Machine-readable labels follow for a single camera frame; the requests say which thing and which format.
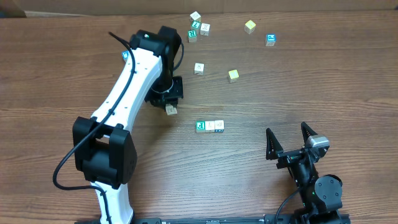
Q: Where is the plain wooden picture block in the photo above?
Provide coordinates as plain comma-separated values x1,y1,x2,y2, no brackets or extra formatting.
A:
205,121,215,133

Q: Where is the blue top wooden block left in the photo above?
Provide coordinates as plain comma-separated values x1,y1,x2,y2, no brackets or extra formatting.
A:
122,51,129,62

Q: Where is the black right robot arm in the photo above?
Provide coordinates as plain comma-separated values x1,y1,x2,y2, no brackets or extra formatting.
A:
264,122,351,224

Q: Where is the white picture wooden block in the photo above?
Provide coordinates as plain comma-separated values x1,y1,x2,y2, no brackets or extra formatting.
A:
194,63,205,75

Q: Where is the yellow top wooden block far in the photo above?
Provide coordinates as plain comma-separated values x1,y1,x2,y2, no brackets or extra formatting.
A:
244,20,256,34

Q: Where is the yellow top wooden block near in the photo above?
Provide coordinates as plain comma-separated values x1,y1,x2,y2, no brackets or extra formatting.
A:
228,70,239,83

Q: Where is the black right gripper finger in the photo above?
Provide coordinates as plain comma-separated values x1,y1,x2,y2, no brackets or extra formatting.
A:
301,121,318,146
266,128,284,160

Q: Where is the white top block back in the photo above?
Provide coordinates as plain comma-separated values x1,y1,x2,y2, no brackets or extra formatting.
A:
190,11,201,22

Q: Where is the green C wooden block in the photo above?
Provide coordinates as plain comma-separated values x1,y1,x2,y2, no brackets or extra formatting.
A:
195,121,206,133

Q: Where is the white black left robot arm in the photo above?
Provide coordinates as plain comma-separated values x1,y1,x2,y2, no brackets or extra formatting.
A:
71,26,183,223

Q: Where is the red letter wooden block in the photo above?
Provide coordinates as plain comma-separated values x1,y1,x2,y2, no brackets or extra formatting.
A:
165,104,178,116

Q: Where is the white X wooden block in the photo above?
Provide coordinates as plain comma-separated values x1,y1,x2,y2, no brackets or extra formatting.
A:
200,23,210,36

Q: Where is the blue side wooden block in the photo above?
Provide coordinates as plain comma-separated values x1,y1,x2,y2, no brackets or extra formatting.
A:
214,120,224,133

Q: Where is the yellow wooden block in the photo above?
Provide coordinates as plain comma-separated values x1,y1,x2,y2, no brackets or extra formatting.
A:
244,20,256,34
228,70,239,83

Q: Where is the blue top wooden block right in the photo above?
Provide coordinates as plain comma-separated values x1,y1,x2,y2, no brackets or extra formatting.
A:
266,34,276,47

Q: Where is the green R wooden block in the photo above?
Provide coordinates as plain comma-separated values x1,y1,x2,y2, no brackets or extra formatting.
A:
187,30,197,43

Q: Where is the green L wooden block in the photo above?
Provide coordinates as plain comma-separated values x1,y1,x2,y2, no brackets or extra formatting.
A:
190,21,201,32

